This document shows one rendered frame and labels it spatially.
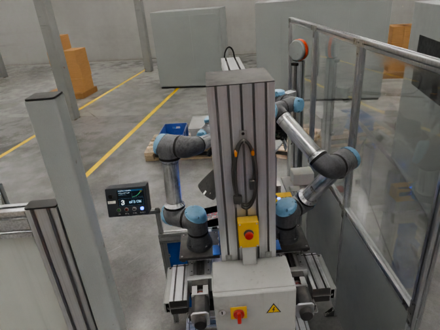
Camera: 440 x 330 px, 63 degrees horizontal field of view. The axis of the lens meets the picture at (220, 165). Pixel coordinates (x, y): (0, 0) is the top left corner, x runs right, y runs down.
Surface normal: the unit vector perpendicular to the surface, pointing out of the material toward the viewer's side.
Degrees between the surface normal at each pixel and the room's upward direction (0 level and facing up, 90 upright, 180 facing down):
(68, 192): 90
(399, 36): 90
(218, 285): 0
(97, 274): 90
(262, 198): 90
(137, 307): 0
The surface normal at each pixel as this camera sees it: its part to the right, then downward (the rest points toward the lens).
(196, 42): -0.17, 0.44
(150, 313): -0.07, -0.90
